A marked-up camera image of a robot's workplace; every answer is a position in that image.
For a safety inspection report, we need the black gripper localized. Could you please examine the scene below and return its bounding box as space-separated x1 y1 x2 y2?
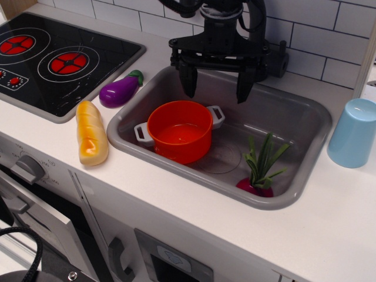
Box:
169 16 269 104

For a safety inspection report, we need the black braided cable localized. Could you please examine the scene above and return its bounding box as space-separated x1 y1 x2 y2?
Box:
0 226 44 282

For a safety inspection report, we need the white oven door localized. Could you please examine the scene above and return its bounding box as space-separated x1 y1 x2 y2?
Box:
1 172 93 274

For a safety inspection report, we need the dark grey toy faucet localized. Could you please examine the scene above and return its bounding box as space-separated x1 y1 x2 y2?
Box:
247 1 289 79

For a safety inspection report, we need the grey plastic sink basin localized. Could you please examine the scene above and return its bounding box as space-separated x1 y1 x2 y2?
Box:
107 66 332 210

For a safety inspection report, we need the grey cabinet handle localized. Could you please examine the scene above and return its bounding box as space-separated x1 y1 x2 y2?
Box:
108 237 135 282

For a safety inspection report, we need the purple toy eggplant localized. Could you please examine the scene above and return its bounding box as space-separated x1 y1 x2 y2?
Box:
99 70 144 108

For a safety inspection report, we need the grey oven knob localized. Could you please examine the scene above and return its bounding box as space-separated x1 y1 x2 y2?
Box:
11 155 45 184

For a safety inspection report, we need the black metal mount plate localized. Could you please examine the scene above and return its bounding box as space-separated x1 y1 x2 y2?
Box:
41 250 95 282

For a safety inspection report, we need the black toy stovetop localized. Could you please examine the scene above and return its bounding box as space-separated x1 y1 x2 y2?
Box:
1 12 146 123

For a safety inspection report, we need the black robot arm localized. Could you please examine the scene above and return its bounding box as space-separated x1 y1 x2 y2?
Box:
162 1 269 103

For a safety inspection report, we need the orange toy pot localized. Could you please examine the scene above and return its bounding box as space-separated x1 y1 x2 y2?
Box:
134 100 225 165

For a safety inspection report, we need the grey dishwasher panel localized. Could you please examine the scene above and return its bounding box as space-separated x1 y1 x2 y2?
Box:
135 229 214 282

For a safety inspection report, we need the light blue plastic cup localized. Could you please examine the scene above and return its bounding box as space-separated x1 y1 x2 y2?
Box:
327 98 375 168

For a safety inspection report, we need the toy bread loaf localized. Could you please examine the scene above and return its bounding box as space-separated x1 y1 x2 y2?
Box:
76 100 109 166

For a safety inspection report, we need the purple toy beet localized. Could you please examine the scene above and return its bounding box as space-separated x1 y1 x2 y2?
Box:
236 132 290 197

